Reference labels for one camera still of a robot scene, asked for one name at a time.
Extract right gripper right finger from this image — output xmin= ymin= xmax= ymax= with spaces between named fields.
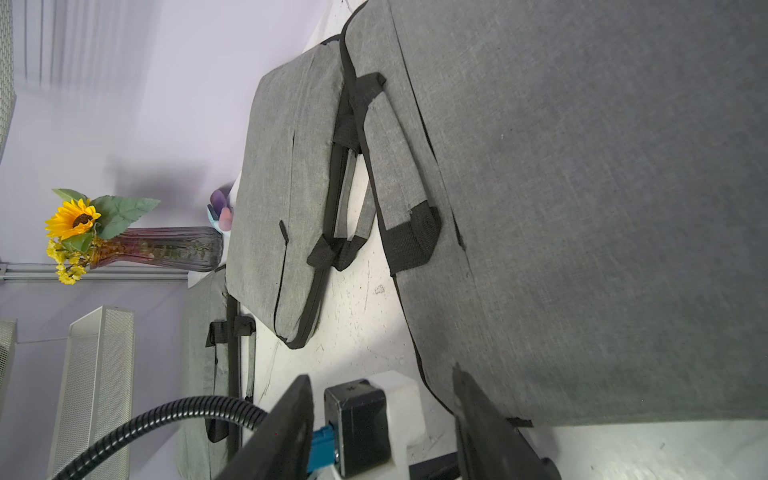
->
xmin=452 ymin=365 xmax=561 ymax=480

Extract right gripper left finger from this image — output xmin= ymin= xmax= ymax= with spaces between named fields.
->
xmin=218 ymin=375 xmax=314 ymax=480

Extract grey laptop bag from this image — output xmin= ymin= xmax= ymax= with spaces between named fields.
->
xmin=340 ymin=1 xmax=767 ymax=426
xmin=176 ymin=266 xmax=256 ymax=479
xmin=226 ymin=36 xmax=375 ymax=349

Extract white two-tier mesh shelf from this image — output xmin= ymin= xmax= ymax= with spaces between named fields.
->
xmin=1 ymin=306 xmax=135 ymax=479

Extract dark glass vase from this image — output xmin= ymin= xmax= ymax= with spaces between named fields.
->
xmin=91 ymin=227 xmax=224 ymax=272

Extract light blue toy shovel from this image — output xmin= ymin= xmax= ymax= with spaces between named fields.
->
xmin=206 ymin=204 xmax=219 ymax=225

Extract purple toy shovel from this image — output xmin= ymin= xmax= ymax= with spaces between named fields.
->
xmin=208 ymin=182 xmax=234 ymax=236

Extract yellow artificial sunflowers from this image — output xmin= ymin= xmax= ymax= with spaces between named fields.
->
xmin=45 ymin=188 xmax=160 ymax=285

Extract black corrugated cable conduit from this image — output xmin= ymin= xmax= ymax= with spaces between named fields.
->
xmin=50 ymin=394 xmax=269 ymax=480

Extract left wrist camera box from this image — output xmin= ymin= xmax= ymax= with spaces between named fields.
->
xmin=308 ymin=371 xmax=427 ymax=479

